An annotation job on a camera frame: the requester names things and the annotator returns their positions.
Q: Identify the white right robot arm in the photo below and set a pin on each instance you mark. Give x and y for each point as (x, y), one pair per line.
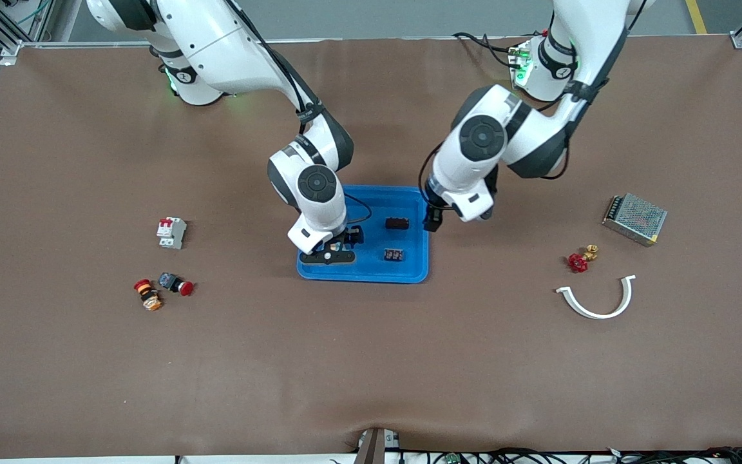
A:
(229, 45)

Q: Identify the white red circuit breaker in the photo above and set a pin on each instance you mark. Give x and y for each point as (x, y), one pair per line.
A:
(171, 233)

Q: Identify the red black emergency stop button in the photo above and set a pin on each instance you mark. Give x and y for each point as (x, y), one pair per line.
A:
(168, 281)

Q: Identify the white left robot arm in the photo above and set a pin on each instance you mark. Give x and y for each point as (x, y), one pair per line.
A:
(519, 129)

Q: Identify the metal mesh power supply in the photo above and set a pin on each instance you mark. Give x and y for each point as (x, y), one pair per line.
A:
(635, 219)

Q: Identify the blue plastic tray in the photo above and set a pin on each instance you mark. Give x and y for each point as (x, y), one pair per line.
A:
(377, 241)

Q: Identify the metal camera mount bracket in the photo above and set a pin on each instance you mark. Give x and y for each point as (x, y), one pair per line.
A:
(374, 448)

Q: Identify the red orange emergency stop button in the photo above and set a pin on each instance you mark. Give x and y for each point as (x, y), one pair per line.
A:
(149, 298)

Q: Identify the white half-round pipe clamp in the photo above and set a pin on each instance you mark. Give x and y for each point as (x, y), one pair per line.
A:
(599, 316)

